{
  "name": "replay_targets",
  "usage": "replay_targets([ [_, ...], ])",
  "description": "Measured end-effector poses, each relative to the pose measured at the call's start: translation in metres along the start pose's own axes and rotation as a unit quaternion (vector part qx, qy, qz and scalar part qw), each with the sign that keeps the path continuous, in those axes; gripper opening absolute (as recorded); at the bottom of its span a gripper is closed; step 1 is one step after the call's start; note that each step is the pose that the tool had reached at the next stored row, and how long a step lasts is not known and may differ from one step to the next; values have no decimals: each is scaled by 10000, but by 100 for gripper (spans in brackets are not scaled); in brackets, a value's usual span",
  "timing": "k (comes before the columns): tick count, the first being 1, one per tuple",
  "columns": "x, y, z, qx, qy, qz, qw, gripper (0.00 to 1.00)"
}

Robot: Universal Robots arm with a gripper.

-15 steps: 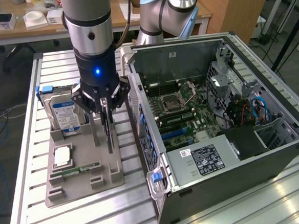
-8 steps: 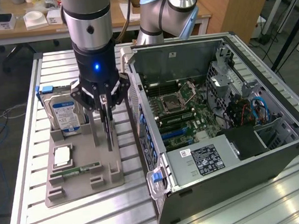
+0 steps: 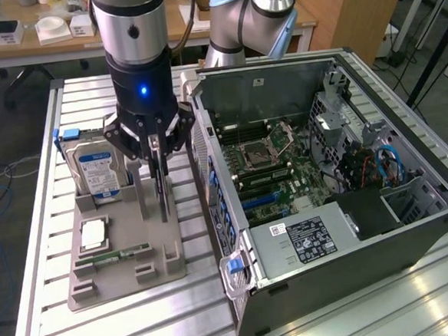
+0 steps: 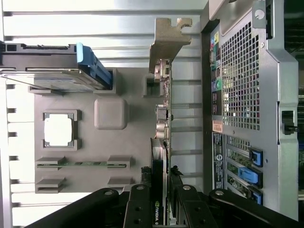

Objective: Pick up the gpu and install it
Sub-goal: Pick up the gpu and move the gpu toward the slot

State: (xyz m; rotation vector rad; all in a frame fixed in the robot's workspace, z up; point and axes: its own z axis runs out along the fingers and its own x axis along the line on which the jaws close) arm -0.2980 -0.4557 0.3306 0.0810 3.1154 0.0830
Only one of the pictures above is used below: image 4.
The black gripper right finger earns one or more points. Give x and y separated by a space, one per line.
197 211

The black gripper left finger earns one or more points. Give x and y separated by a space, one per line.
137 209

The blue slot retention clip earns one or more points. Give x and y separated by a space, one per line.
257 198
249 177
256 155

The green RAM stick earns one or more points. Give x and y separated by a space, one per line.
85 164

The grey parts rack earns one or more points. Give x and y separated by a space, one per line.
95 147

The silver CPU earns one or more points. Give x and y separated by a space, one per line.
58 129

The open black PC case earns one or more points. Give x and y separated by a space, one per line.
287 83

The hard disk blue caddy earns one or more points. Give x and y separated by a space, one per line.
47 57

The black chassis latch switch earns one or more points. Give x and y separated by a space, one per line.
288 129

